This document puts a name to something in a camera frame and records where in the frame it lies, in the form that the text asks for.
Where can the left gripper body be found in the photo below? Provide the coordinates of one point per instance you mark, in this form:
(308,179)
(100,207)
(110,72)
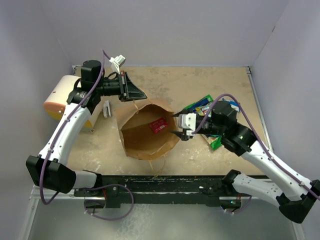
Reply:
(118,87)

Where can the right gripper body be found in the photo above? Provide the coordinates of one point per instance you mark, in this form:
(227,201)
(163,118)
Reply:
(209,127)

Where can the blue Kettle chips bag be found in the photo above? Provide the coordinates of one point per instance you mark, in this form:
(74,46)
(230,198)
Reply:
(199,103)

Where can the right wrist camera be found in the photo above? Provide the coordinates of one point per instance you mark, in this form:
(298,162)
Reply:
(188,122)

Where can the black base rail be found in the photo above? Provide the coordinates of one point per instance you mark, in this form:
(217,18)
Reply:
(114,190)

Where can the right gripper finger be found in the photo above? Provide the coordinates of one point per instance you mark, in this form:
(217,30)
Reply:
(178,113)
(182,135)

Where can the orange beige box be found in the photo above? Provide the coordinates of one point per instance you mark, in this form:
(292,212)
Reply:
(56,102)

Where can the small red snack packet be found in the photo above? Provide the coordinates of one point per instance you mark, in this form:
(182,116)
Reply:
(158,125)

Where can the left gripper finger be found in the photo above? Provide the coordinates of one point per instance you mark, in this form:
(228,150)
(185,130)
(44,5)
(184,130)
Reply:
(130,86)
(136,95)

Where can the blue snack packet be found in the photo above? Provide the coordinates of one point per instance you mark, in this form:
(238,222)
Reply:
(233,104)

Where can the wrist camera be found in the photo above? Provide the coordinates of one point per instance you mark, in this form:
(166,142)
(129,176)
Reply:
(117,62)
(188,122)

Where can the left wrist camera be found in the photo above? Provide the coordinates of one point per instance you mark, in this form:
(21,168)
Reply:
(117,62)

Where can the green white snack packet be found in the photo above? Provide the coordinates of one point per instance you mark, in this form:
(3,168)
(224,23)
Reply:
(214,142)

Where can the brown paper bag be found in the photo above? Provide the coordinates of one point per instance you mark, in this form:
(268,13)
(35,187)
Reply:
(137,139)

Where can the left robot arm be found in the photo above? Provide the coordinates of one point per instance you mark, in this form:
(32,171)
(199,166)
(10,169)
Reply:
(49,168)

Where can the red green Fox's candy packet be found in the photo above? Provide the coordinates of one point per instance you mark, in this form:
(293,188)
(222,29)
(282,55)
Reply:
(202,110)

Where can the small white clip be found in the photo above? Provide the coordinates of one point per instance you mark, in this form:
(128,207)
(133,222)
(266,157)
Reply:
(106,109)

